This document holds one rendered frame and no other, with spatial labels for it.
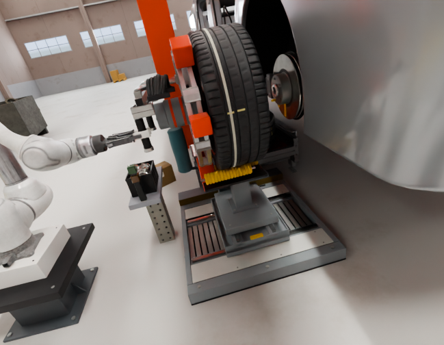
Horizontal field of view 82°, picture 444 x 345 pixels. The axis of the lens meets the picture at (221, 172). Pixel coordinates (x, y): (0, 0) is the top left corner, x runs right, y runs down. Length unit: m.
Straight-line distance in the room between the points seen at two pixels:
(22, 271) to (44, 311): 0.29
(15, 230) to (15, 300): 0.30
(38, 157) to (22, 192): 0.60
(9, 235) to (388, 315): 1.69
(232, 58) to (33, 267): 1.26
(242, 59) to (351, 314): 1.14
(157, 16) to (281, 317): 1.67
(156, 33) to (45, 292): 1.42
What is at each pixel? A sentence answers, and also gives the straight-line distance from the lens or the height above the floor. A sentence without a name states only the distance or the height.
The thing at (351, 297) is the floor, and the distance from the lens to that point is 1.41.
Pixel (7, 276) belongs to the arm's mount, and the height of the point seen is 0.36.
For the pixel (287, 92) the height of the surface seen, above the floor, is 0.84.
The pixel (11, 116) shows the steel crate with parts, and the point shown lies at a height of 0.60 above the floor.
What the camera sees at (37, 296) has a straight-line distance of 1.46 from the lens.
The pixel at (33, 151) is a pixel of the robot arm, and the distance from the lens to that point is 1.04.
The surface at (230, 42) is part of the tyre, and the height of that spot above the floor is 1.11.
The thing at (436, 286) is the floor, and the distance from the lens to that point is 1.55.
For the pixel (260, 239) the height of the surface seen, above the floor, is 0.15.
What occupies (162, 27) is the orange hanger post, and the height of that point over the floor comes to 1.24.
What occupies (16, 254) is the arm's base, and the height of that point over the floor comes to 0.42.
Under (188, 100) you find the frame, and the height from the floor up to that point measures 0.94.
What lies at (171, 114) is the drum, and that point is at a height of 0.86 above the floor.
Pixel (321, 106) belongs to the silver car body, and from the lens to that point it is 0.89.
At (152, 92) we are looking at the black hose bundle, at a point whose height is 0.99.
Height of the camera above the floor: 1.12
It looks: 27 degrees down
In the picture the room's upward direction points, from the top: 12 degrees counter-clockwise
